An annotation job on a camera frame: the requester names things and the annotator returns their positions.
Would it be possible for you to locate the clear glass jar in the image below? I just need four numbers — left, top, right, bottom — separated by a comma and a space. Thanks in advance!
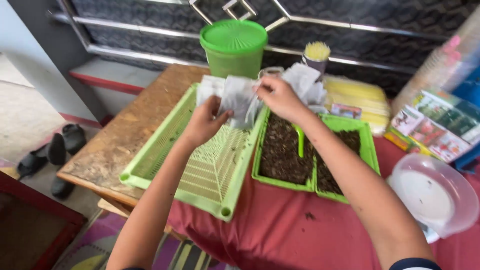
257, 66, 285, 80

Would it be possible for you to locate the green plastic scoop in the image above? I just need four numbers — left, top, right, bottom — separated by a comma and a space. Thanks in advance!
291, 123, 307, 158

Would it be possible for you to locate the green perforated plastic tray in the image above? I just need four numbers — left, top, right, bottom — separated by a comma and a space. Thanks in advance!
119, 83, 269, 222

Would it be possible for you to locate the person's right hand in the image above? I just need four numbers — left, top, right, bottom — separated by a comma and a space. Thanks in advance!
253, 75, 313, 125

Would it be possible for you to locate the small printed seed packet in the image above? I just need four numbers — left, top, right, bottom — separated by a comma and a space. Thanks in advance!
329, 103, 363, 120

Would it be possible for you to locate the person's left hand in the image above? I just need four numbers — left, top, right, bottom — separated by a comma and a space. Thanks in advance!
179, 95, 234, 149

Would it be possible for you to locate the purple patterned rug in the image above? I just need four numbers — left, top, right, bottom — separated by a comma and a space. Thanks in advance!
52, 208, 235, 270

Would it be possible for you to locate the clear plastic bowl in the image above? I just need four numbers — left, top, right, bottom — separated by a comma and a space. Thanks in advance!
387, 152, 480, 241

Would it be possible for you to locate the blue plastic container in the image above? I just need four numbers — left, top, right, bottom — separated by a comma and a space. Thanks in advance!
451, 67, 480, 174

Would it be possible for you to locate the small white paper bags bundle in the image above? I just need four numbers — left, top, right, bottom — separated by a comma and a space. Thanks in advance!
196, 74, 226, 109

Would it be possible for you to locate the metal window railing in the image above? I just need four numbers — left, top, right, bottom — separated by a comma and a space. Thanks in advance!
46, 0, 452, 75

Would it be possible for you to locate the black shoe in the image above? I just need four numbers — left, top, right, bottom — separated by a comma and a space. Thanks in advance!
61, 123, 87, 157
51, 176, 76, 200
16, 133, 68, 180

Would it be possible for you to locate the box of printed seed packets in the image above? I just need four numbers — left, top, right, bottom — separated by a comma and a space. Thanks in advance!
383, 89, 480, 164

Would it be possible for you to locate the pile of white paper bags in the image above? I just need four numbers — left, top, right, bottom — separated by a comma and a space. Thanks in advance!
281, 62, 329, 114

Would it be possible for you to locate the worn wooden table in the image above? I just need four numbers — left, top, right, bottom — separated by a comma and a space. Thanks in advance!
56, 63, 211, 212

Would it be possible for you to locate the stack of clear plastic cups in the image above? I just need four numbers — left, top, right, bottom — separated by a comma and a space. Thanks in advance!
391, 15, 480, 115

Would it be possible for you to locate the red tablecloth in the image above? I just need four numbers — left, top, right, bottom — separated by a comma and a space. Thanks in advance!
166, 136, 480, 270

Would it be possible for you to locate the navy shirt sleeve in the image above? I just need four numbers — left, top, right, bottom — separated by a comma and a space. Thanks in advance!
389, 257, 442, 270

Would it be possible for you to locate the white paper seed bag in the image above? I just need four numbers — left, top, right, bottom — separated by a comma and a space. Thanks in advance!
218, 75, 264, 130

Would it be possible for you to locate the red framed wooden furniture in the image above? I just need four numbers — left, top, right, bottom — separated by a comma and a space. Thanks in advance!
0, 170, 88, 270

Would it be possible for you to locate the green tray with soil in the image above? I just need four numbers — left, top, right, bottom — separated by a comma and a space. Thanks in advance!
251, 106, 319, 193
313, 113, 381, 205

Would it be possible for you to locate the green bucket with lid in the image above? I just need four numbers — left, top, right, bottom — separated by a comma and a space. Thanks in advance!
199, 19, 269, 80

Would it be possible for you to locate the bundle of yellow packets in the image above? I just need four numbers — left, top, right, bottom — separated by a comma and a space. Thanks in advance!
323, 74, 391, 136

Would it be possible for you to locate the cup of yellow sticks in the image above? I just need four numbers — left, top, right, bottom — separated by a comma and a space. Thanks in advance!
301, 41, 332, 74

